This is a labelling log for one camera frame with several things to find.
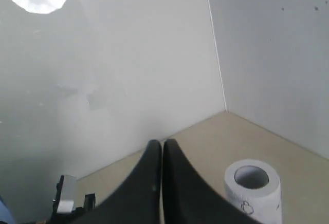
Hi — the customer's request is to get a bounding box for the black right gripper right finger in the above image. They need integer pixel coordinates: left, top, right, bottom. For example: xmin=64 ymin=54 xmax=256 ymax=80
xmin=162 ymin=139 xmax=258 ymax=224

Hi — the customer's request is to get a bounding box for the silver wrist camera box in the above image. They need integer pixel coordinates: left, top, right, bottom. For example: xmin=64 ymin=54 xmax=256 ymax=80
xmin=53 ymin=175 xmax=77 ymax=214

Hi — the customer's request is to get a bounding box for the white printed paper towel roll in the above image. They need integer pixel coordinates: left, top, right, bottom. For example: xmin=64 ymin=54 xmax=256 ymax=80
xmin=224 ymin=159 xmax=283 ymax=223

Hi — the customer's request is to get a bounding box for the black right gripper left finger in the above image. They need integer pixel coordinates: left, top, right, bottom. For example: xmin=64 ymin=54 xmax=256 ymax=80
xmin=73 ymin=140 xmax=162 ymax=224

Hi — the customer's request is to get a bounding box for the blue object at edge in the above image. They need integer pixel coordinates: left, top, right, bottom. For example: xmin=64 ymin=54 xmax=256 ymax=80
xmin=0 ymin=198 xmax=16 ymax=224

